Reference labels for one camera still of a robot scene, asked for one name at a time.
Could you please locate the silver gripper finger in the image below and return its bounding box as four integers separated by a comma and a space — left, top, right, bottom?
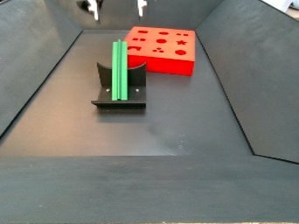
136, 0, 147, 17
88, 0, 99, 20

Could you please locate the red block with shaped holes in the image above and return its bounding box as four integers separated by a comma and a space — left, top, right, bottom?
124, 26, 195, 76

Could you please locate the green star-profile rod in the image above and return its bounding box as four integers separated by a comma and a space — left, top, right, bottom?
112, 40, 128, 101

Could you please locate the black curved fixture stand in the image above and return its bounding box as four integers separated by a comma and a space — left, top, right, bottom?
91, 64, 146, 109

